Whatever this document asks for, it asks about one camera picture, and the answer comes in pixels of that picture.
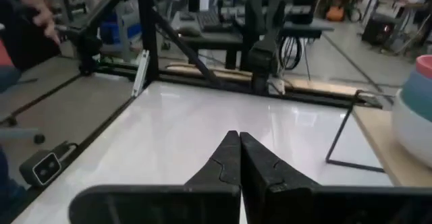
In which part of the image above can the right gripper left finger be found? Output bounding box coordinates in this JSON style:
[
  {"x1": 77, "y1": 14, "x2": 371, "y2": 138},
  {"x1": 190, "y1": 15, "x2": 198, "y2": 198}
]
[{"x1": 68, "y1": 130, "x2": 242, "y2": 224}]

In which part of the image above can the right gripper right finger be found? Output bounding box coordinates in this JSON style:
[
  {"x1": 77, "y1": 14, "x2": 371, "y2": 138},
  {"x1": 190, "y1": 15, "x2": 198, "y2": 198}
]
[{"x1": 240, "y1": 131, "x2": 432, "y2": 224}]

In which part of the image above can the white bowl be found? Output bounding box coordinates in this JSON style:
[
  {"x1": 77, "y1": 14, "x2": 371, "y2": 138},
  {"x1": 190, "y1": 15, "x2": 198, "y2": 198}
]
[{"x1": 391, "y1": 88, "x2": 432, "y2": 169}]

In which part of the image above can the light blue plastic bowl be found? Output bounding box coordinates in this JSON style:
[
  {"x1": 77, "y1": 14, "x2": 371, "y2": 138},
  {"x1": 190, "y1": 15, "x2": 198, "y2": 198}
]
[{"x1": 402, "y1": 69, "x2": 432, "y2": 95}]

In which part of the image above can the pink plastic bowl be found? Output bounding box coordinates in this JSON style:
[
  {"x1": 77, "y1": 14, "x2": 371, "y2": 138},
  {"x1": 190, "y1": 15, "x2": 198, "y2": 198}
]
[{"x1": 414, "y1": 54, "x2": 432, "y2": 80}]

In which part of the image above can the teal plastic bowl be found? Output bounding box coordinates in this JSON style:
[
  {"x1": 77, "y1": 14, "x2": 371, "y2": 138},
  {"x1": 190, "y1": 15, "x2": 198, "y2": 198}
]
[{"x1": 400, "y1": 84, "x2": 432, "y2": 123}]

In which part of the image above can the dark desk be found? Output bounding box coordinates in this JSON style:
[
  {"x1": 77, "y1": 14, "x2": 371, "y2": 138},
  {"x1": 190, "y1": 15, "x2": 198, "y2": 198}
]
[{"x1": 170, "y1": 11, "x2": 335, "y2": 70}]

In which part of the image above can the wooden board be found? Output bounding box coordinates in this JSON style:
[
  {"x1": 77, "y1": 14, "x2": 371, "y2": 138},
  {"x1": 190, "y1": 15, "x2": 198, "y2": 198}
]
[
  {"x1": 325, "y1": 89, "x2": 432, "y2": 188},
  {"x1": 165, "y1": 61, "x2": 359, "y2": 97}
]

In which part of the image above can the black keyboard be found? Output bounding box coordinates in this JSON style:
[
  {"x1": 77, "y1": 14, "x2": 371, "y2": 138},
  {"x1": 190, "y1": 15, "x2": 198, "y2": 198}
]
[{"x1": 196, "y1": 10, "x2": 224, "y2": 33}]

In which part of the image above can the black computer mouse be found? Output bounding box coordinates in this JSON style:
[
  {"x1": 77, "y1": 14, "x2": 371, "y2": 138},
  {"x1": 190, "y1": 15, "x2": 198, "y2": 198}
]
[{"x1": 177, "y1": 24, "x2": 203, "y2": 38}]

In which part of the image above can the orange object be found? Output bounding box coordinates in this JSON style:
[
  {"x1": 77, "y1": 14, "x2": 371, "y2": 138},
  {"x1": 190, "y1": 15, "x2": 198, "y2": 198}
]
[{"x1": 325, "y1": 5, "x2": 346, "y2": 22}]

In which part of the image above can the black computer tower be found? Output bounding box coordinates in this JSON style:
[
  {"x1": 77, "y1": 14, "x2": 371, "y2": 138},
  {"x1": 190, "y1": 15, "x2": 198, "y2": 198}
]
[{"x1": 361, "y1": 14, "x2": 395, "y2": 47}]

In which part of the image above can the blue bin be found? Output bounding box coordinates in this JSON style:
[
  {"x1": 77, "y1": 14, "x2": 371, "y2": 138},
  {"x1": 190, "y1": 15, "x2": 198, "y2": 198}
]
[{"x1": 99, "y1": 1, "x2": 142, "y2": 55}]

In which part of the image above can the person's hand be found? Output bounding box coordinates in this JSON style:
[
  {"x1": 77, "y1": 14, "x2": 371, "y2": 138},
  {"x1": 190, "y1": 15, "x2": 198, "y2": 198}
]
[{"x1": 20, "y1": 0, "x2": 62, "y2": 46}]

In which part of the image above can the person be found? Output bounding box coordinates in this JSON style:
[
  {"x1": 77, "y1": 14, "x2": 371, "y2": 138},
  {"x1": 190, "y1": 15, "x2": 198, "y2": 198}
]
[{"x1": 0, "y1": 0, "x2": 63, "y2": 215}]

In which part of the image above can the black cable loop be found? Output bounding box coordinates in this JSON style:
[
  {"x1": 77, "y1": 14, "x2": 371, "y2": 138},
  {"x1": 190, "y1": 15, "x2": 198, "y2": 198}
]
[{"x1": 278, "y1": 34, "x2": 304, "y2": 71}]

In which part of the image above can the black aluminium rig frame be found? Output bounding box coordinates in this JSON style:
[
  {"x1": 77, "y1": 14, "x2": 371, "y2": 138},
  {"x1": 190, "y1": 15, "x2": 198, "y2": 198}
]
[{"x1": 0, "y1": 0, "x2": 394, "y2": 224}]

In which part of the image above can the white corner bracket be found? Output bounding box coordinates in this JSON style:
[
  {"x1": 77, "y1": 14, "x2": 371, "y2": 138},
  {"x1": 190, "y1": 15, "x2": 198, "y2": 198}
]
[{"x1": 131, "y1": 50, "x2": 151, "y2": 99}]

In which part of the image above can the black table-level camera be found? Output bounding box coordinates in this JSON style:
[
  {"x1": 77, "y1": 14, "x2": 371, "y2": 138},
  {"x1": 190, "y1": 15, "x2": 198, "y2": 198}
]
[{"x1": 19, "y1": 142, "x2": 79, "y2": 188}]

